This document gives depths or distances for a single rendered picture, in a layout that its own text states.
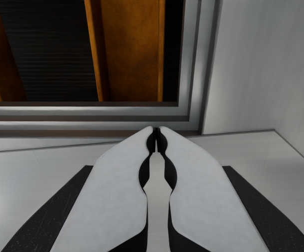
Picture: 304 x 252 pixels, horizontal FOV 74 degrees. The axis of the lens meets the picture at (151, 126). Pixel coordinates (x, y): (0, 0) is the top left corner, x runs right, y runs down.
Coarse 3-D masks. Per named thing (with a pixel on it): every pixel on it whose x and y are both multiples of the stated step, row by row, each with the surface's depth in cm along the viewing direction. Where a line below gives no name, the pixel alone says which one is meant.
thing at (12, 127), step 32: (192, 0) 11; (192, 32) 12; (192, 64) 13; (192, 96) 13; (0, 128) 14; (32, 128) 14; (64, 128) 14; (96, 128) 14; (128, 128) 14; (192, 128) 14
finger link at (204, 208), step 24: (168, 144) 10; (192, 144) 10; (168, 168) 9; (192, 168) 9; (216, 168) 9; (192, 192) 8; (216, 192) 8; (168, 216) 8; (192, 216) 7; (216, 216) 7; (240, 216) 7; (192, 240) 6; (216, 240) 6; (240, 240) 6
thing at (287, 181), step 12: (276, 132) 13; (276, 144) 14; (288, 144) 14; (276, 156) 14; (288, 156) 14; (300, 156) 14; (264, 168) 15; (276, 168) 15; (288, 168) 15; (300, 168) 15; (264, 180) 15; (276, 180) 15; (288, 180) 15; (300, 180) 15; (264, 192) 16; (276, 192) 16; (288, 192) 16; (300, 192) 16; (276, 204) 17; (288, 204) 17; (300, 204) 17; (288, 216) 17; (300, 216) 17; (300, 228) 18
